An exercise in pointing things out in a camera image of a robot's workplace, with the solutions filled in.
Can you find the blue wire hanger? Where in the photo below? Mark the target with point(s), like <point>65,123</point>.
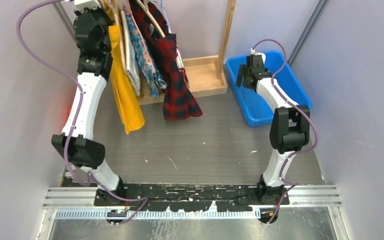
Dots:
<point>160,4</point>

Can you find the white garment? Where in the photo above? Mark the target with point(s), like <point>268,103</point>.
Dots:
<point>132,67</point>

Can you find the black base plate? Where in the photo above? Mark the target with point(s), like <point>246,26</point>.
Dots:
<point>191,197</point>

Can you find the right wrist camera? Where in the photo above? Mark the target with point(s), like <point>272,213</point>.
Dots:
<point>254,52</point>

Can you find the beige plastic hanger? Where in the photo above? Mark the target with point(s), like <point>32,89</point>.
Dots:
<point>113,5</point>

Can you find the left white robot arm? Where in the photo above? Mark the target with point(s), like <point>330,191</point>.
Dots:
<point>75,143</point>

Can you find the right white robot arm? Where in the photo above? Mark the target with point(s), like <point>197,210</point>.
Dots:
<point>290,128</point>

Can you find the blue floral garment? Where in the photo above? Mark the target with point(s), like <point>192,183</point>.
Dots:
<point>154,79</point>

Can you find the pink wire hanger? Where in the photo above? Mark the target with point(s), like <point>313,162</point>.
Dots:
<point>139,26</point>

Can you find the beige hanger under plaid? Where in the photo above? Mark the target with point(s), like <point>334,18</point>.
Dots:
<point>144,4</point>

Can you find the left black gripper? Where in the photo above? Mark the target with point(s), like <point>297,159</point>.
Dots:
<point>98,10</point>

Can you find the blue plastic bin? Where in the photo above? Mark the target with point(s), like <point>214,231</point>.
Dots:
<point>255,111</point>

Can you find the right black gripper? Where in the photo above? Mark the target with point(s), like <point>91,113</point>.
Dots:
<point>242,72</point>

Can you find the yellow skirt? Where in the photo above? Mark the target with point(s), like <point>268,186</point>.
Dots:
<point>125,97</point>

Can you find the red black plaid dress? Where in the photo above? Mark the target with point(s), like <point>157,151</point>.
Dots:
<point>179,103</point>

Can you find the wooden clothes rack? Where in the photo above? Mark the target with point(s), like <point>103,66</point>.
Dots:
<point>204,76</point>

